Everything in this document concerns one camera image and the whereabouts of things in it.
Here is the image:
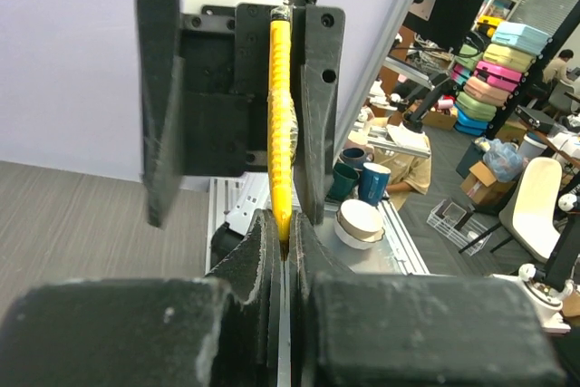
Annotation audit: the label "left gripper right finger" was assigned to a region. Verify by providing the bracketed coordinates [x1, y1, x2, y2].
[290, 213, 566, 386]

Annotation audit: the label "open cardboard box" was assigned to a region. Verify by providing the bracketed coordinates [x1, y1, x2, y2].
[460, 160, 516, 206]

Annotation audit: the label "white plastic chair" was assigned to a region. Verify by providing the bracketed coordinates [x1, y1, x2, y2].
[459, 157, 562, 264]

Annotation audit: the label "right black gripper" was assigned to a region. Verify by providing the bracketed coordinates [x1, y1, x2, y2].
[135, 0, 345, 227]

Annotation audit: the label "stacked white bowls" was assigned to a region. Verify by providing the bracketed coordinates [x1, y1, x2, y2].
[333, 199, 385, 251]

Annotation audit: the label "blue mug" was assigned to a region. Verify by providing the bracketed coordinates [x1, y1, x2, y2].
[358, 162, 391, 207]

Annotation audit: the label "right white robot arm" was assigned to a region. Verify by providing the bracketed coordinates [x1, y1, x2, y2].
[135, 0, 345, 240]

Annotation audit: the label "aluminium frame rail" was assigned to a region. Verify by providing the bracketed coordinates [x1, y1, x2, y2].
[378, 200, 430, 275]

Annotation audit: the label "dark green mug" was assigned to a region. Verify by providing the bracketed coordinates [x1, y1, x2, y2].
[327, 162, 359, 201]

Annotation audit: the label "yellow utility knife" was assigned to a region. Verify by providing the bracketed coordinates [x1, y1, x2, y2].
[267, 5, 297, 259]

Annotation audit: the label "seated person beige shirt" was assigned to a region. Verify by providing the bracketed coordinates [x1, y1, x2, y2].
[372, 146, 431, 210]

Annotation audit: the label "stack of pastel cases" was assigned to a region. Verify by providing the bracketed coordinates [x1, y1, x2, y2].
[451, 15, 552, 136]

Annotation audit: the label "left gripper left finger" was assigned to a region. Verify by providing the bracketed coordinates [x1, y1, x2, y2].
[1, 210, 279, 386]

